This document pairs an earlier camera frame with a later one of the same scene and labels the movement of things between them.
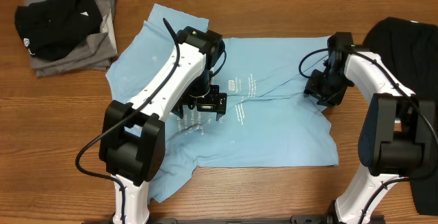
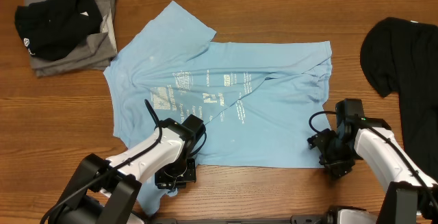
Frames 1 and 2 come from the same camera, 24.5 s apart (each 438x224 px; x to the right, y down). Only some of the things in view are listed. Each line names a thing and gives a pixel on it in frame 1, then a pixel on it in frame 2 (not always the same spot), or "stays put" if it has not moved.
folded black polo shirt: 55,28 stays put
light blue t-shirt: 268,118 stays put
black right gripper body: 330,88 to 337,156
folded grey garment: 100,50 stays put
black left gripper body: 211,102 to 176,174
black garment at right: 408,51 stays put
